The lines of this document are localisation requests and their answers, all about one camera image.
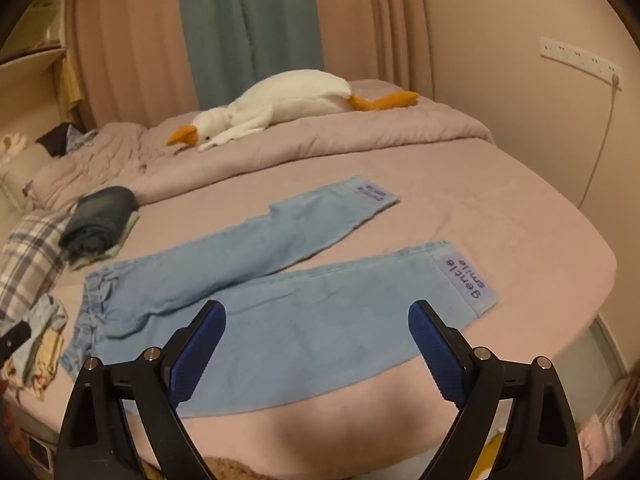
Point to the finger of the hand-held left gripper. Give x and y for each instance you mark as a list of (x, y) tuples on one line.
[(15, 340)]

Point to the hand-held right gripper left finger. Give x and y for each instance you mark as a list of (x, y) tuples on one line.
[(197, 355)]

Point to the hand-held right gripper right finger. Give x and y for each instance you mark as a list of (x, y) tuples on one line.
[(440, 355)]

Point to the light blue pants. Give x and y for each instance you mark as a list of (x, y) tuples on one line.
[(300, 320)]

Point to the crumpled light clothes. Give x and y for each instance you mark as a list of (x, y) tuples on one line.
[(47, 320)]

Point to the plaid checked cloth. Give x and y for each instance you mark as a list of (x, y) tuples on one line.
[(30, 255)]

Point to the brown shaggy rug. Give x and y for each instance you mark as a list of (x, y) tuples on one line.
[(235, 470)]

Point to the folded light green cloth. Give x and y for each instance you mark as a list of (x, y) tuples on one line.
[(125, 234)]

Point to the folded dark jeans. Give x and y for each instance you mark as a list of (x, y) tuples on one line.
[(100, 215)]

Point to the cream pillow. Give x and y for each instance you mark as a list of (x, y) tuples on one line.
[(27, 170)]

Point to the pink clothes pile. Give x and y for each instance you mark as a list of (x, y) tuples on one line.
[(605, 435)]

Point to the small cream plush toy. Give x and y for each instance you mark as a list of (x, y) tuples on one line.
[(12, 145)]

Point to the dark cloth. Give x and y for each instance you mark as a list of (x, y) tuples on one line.
[(52, 140)]

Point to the pink quilt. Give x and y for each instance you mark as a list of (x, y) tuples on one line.
[(350, 130)]

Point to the white goose plush toy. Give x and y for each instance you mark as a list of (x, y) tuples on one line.
[(285, 95)]

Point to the cream wooden shelf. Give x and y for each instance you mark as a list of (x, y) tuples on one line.
[(35, 60)]

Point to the pink curtain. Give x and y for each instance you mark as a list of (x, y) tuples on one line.
[(130, 35), (370, 20)]

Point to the teal curtain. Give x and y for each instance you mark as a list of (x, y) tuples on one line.
[(240, 20)]

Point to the white wall power strip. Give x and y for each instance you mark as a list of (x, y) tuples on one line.
[(580, 57)]

